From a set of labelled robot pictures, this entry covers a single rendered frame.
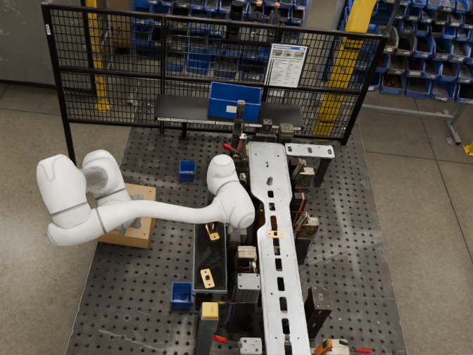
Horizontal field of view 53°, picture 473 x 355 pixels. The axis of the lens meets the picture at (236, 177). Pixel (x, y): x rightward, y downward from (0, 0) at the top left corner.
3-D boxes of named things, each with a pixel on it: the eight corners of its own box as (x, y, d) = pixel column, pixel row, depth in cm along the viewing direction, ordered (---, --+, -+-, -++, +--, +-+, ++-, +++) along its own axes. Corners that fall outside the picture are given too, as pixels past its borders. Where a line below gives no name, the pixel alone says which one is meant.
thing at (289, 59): (298, 89, 294) (310, 45, 272) (262, 86, 292) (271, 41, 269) (297, 86, 296) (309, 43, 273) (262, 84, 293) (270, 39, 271)
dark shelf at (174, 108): (303, 130, 290) (304, 127, 288) (154, 120, 280) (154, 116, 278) (298, 108, 305) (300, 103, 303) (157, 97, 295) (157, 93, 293)
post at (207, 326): (210, 365, 216) (219, 320, 185) (193, 365, 216) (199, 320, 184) (210, 349, 222) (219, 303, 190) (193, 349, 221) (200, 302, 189)
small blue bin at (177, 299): (191, 310, 233) (191, 302, 227) (170, 310, 232) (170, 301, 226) (191, 291, 241) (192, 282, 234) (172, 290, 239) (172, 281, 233)
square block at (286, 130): (282, 174, 305) (294, 132, 279) (270, 173, 304) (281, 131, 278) (281, 165, 311) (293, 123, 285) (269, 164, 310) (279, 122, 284)
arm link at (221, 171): (201, 180, 190) (214, 204, 182) (204, 152, 178) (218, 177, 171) (225, 174, 194) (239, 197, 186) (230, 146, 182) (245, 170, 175)
